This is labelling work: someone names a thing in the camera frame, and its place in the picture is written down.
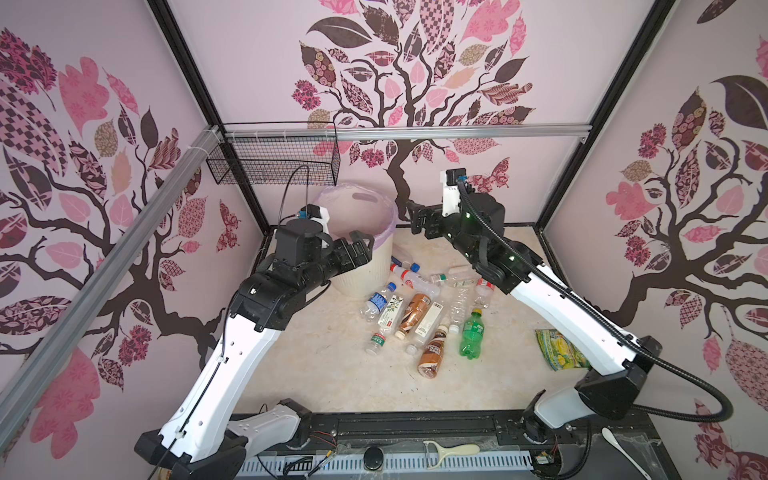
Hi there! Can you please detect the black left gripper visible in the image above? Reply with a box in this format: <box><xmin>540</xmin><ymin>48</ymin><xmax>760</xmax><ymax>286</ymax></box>
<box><xmin>300</xmin><ymin>229</ymin><xmax>373</xmax><ymax>292</ymax></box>

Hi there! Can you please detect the brown milk tea bottle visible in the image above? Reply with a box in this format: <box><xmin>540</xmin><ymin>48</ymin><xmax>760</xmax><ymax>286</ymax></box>
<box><xmin>417</xmin><ymin>325</ymin><xmax>448</xmax><ymax>379</ymax></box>

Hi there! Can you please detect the blue cap clear bottle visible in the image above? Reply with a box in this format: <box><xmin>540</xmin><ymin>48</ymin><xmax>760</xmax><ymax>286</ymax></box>
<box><xmin>391</xmin><ymin>255</ymin><xmax>421</xmax><ymax>272</ymax></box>

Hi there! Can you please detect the purple bin liner bag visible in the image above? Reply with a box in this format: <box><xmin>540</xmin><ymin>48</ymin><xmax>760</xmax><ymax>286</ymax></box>
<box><xmin>312</xmin><ymin>183</ymin><xmax>398</xmax><ymax>255</ymax></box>

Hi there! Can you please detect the aluminium frame bar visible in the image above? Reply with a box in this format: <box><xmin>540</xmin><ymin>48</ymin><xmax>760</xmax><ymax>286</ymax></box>
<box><xmin>1</xmin><ymin>125</ymin><xmax>222</xmax><ymax>448</ymax></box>

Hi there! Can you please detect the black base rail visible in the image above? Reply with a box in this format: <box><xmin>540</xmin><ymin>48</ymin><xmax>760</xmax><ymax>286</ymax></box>
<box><xmin>267</xmin><ymin>410</ymin><xmax>540</xmax><ymax>453</ymax></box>

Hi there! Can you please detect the black wire basket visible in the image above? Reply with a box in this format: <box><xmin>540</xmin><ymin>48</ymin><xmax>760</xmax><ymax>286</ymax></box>
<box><xmin>207</xmin><ymin>120</ymin><xmax>341</xmax><ymax>186</ymax></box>

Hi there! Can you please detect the green yellow snack bag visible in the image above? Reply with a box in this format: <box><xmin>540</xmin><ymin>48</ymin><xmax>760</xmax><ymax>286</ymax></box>
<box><xmin>535</xmin><ymin>329</ymin><xmax>590</xmax><ymax>371</ymax></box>

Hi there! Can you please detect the white plastic spoon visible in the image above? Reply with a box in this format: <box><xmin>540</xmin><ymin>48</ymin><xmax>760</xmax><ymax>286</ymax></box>
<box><xmin>601</xmin><ymin>427</ymin><xmax>651</xmax><ymax>480</ymax></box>

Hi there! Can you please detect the white floral label bottle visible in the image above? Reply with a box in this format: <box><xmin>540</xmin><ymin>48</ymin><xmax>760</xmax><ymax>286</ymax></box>
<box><xmin>365</xmin><ymin>293</ymin><xmax>404</xmax><ymax>356</ymax></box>

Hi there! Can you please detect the red cap white bottle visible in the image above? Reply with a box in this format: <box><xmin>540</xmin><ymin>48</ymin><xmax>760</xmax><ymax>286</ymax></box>
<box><xmin>390</xmin><ymin>264</ymin><xmax>440</xmax><ymax>300</ymax></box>

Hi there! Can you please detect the thin black left cable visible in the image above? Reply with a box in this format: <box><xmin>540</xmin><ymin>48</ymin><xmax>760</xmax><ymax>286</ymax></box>
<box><xmin>277</xmin><ymin>163</ymin><xmax>312</xmax><ymax>226</ymax></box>

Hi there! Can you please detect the yellow cap red label bottle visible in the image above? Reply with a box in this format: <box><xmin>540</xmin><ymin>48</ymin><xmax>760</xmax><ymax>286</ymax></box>
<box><xmin>473</xmin><ymin>278</ymin><xmax>495</xmax><ymax>309</ymax></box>

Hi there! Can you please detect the brown coffee bottle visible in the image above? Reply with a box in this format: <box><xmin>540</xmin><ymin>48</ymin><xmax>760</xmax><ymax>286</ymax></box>
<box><xmin>394</xmin><ymin>293</ymin><xmax>432</xmax><ymax>340</ymax></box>

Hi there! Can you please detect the green soda bottle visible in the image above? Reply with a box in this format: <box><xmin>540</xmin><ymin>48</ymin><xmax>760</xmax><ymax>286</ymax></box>
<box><xmin>459</xmin><ymin>308</ymin><xmax>485</xmax><ymax>360</ymax></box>

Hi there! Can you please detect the crumpled clear bottle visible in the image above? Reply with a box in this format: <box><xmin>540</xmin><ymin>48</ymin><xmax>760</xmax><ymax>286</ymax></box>
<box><xmin>449</xmin><ymin>286</ymin><xmax>471</xmax><ymax>333</ymax></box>

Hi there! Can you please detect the cream waste bin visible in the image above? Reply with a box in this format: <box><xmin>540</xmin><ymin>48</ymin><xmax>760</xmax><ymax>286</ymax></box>
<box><xmin>332</xmin><ymin>233</ymin><xmax>394</xmax><ymax>299</ymax></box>

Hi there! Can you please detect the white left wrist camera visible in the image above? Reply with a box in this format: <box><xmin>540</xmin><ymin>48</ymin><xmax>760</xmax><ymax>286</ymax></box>
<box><xmin>299</xmin><ymin>204</ymin><xmax>330</xmax><ymax>234</ymax></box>

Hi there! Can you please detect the blue label water bottle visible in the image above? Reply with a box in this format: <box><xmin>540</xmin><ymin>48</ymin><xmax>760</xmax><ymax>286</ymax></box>
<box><xmin>359</xmin><ymin>282</ymin><xmax>396</xmax><ymax>321</ymax></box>

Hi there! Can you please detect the clear green label bottle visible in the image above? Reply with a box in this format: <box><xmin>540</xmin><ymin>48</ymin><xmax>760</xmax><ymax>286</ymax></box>
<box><xmin>429</xmin><ymin>265</ymin><xmax>476</xmax><ymax>288</ymax></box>

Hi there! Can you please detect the clear white label bottle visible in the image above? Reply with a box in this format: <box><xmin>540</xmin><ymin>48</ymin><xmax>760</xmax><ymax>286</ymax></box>
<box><xmin>405</xmin><ymin>302</ymin><xmax>444</xmax><ymax>356</ymax></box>

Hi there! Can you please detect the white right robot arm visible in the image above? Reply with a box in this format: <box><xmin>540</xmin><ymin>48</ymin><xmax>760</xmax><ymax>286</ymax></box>
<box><xmin>406</xmin><ymin>202</ymin><xmax>661</xmax><ymax>441</ymax></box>

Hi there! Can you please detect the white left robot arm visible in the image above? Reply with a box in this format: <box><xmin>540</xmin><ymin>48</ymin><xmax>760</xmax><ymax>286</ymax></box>
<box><xmin>134</xmin><ymin>218</ymin><xmax>375</xmax><ymax>479</ymax></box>

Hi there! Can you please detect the white vented cable duct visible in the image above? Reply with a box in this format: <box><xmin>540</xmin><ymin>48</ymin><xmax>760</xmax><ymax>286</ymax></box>
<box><xmin>236</xmin><ymin>451</ymin><xmax>533</xmax><ymax>479</ymax></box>

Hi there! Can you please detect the cream vegetable peeler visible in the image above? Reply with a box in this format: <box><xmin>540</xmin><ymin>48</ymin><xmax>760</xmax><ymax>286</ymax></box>
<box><xmin>423</xmin><ymin>440</ymin><xmax>481</xmax><ymax>470</ymax></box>

